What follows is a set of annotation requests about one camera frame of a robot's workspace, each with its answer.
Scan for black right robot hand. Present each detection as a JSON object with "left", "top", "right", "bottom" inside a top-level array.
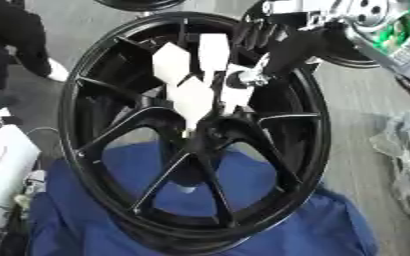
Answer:
[{"left": 224, "top": 0, "right": 358, "bottom": 90}]

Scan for clear plastic bag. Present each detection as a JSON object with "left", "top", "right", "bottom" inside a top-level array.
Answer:
[{"left": 367, "top": 109, "right": 410, "bottom": 219}]

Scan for thin grey cable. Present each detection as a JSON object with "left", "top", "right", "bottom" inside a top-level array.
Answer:
[{"left": 24, "top": 125, "right": 65, "bottom": 162}]

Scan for black spoked wheel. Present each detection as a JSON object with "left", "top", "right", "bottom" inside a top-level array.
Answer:
[{"left": 58, "top": 11, "right": 333, "bottom": 256}]

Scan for person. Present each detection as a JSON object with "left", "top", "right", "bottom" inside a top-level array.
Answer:
[{"left": 0, "top": 0, "right": 72, "bottom": 93}]

